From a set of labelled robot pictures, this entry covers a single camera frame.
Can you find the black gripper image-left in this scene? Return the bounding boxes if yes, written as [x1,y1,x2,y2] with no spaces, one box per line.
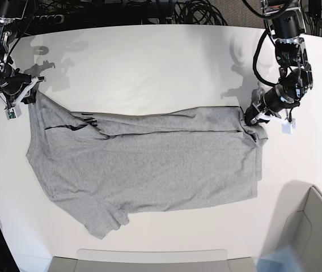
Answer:
[0,72,37,107]

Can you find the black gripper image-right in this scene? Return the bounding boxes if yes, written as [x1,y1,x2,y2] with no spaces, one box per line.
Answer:
[244,86,300,126]

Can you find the grey T-shirt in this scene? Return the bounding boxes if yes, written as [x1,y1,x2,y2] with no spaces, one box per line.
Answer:
[27,93,268,239]

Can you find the black power strip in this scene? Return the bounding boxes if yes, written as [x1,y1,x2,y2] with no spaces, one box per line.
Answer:
[33,14,65,24]

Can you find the grey box at right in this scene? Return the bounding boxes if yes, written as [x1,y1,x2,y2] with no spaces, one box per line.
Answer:
[283,186,322,271]

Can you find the grey box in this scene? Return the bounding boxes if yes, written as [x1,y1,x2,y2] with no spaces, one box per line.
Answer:
[48,249,257,271]
[283,186,322,271]

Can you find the blue translucent object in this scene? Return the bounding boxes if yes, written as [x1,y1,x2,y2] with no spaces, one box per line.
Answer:
[254,246,304,272]

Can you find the grey box at bottom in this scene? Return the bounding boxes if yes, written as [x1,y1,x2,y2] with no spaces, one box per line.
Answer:
[48,249,257,271]

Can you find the tangle of black cables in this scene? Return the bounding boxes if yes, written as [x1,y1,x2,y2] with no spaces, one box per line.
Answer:
[141,0,228,26]

